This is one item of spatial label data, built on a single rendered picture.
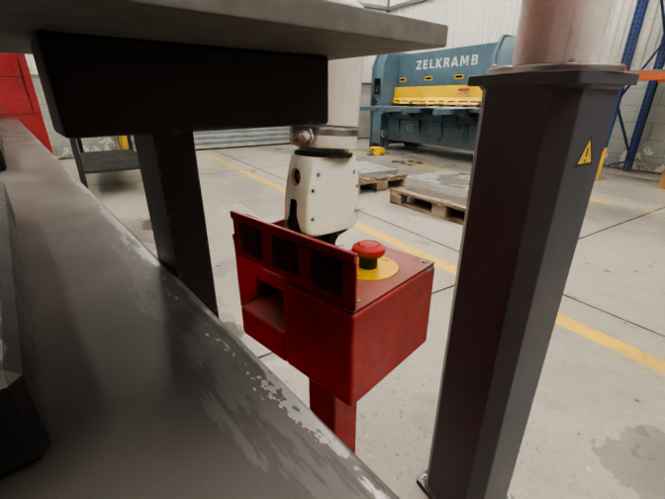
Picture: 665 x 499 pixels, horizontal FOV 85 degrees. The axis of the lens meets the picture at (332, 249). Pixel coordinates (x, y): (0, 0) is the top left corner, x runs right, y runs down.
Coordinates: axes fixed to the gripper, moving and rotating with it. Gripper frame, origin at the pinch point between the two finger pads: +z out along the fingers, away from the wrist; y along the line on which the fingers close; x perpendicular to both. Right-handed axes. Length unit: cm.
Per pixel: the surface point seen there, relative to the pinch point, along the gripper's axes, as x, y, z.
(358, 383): -15.0, -8.5, 6.9
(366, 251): -10.6, -3.3, -5.5
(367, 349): -15.0, -7.6, 3.1
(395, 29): -22.9, -19.5, -22.9
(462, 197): 90, 262, 33
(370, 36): -22.7, -20.9, -22.4
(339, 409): -7.7, -2.2, 19.3
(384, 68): 410, 575, -120
